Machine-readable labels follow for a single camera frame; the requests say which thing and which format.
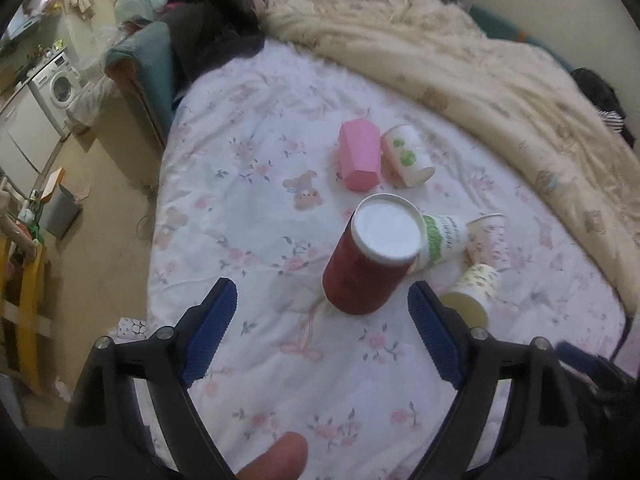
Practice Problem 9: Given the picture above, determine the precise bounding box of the teal padded chair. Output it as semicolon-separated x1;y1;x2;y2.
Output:
104;21;177;147

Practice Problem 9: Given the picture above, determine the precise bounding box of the teal pillow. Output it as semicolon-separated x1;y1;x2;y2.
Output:
467;2;576;74

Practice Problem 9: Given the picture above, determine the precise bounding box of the pale yellow paper cup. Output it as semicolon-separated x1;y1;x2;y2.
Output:
440;263;502;328

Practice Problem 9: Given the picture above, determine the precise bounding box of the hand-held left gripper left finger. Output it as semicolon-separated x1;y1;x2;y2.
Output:
62;277;238;480

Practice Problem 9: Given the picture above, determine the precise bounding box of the white floral cloth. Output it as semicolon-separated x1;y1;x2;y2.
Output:
67;80;122;129

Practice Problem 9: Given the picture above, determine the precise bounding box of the yellow wooden rack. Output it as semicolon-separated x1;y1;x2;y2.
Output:
0;232;47;397

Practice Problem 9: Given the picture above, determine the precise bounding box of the grey waste bin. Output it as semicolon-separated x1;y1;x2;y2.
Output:
42;182;84;241

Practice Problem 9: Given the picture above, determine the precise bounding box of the cream fleece blanket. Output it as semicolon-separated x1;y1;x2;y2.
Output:
260;0;640;271

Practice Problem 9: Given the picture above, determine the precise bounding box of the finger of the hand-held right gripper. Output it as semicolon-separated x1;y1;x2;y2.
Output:
556;340;637;397

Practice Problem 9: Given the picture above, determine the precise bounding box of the white floral paper cup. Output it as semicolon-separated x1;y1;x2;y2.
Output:
462;213;511;271

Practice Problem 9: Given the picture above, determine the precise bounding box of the white cup with green band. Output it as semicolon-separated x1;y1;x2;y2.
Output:
419;214;468;267

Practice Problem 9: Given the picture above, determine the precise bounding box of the person's left hand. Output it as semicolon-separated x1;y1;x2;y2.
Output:
234;432;309;480

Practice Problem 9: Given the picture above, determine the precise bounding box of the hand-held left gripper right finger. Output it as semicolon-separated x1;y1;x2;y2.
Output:
407;280;589;480

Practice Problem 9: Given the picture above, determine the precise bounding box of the pile of dark clothes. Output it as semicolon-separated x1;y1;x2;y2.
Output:
159;0;269;92

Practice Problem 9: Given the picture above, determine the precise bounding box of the white cabinet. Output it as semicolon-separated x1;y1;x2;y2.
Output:
0;91;64;197

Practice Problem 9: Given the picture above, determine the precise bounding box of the white cup with green dots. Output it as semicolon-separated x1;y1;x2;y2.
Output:
381;124;436;189

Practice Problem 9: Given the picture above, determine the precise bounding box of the pink faceted cup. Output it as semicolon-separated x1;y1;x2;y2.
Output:
337;119;383;192

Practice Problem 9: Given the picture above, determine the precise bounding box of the white patterned box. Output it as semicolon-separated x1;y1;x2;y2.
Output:
116;316;149;342

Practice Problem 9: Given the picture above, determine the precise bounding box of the red cup with white base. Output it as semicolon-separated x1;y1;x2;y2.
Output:
322;193;427;316

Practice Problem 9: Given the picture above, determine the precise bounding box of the dark striped cloth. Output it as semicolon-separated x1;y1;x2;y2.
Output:
570;67;627;134

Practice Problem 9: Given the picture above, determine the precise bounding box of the orange box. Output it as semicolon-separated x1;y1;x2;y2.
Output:
37;167;67;204

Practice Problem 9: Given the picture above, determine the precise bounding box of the floral white bed quilt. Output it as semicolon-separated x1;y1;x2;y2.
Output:
145;39;629;480

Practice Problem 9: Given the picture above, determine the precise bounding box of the white washing machine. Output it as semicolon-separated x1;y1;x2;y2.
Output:
27;50;84;137

